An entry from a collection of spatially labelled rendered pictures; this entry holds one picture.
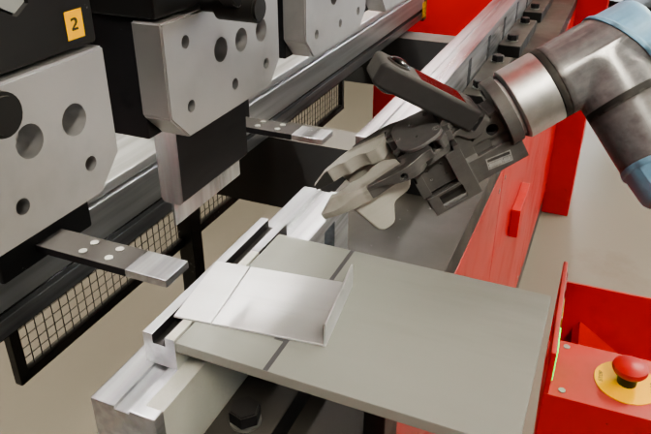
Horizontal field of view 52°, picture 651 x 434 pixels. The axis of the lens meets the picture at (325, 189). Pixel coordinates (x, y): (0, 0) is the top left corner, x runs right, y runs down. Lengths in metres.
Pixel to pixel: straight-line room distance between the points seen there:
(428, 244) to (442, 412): 0.44
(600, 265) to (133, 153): 1.99
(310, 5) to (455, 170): 0.22
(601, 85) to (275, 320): 0.37
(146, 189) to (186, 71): 0.48
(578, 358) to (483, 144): 0.33
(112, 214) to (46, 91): 0.52
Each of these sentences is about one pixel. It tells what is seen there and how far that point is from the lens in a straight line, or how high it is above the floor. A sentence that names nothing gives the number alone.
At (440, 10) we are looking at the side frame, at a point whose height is 0.78.
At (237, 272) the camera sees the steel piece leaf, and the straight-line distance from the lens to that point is 0.62.
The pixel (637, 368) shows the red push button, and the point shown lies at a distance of 0.88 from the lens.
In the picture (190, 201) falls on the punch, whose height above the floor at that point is 1.09.
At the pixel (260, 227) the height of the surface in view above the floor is 1.00.
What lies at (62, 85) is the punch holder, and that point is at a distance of 0.36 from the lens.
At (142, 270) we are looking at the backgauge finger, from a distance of 0.63.
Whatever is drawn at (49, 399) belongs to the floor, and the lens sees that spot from 2.06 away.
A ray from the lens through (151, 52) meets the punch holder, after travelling 0.42.
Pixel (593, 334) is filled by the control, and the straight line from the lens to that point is 1.03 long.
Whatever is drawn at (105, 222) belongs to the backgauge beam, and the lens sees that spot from 0.85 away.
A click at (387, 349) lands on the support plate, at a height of 1.00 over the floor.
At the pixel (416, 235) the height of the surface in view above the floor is 0.87.
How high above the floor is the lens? 1.35
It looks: 27 degrees down
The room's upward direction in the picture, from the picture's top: straight up
